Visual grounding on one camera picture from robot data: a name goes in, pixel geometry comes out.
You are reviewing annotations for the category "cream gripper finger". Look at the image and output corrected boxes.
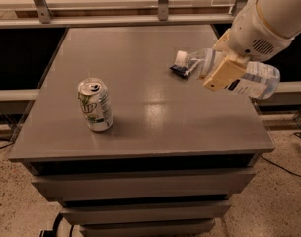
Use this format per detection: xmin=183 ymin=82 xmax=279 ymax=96
xmin=203 ymin=54 xmax=250 ymax=91
xmin=212 ymin=30 xmax=230 ymax=53

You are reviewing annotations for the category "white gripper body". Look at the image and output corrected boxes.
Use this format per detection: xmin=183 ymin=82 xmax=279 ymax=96
xmin=228 ymin=2 xmax=293 ymax=61

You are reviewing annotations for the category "clear plastic water bottle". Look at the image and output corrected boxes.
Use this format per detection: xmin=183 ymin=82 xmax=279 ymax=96
xmin=170 ymin=48 xmax=280 ymax=99

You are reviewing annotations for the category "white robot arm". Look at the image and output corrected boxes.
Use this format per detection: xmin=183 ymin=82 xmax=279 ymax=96
xmin=204 ymin=0 xmax=301 ymax=91

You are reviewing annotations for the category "dark blue snack packet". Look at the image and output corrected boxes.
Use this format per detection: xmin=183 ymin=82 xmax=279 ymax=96
xmin=170 ymin=64 xmax=190 ymax=78

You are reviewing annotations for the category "grey drawer cabinet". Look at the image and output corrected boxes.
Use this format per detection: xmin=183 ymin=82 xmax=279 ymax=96
xmin=9 ymin=26 xmax=273 ymax=237

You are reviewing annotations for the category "green white soda can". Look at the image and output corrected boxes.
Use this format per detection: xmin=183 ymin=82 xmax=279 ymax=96
xmin=78 ymin=78 xmax=113 ymax=132

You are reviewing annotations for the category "metal railing with glass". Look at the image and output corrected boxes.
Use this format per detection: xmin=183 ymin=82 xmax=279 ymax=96
xmin=0 ymin=0 xmax=248 ymax=29

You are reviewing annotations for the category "black floor cable right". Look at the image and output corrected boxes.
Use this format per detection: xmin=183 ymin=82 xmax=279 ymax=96
xmin=260 ymin=155 xmax=301 ymax=180

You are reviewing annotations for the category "black floor cable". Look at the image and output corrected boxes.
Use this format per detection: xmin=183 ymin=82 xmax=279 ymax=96
xmin=0 ymin=102 xmax=16 ymax=150
xmin=260 ymin=155 xmax=301 ymax=180

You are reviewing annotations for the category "black floor cable left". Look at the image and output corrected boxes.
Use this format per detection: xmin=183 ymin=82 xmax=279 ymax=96
xmin=0 ymin=102 xmax=16 ymax=150

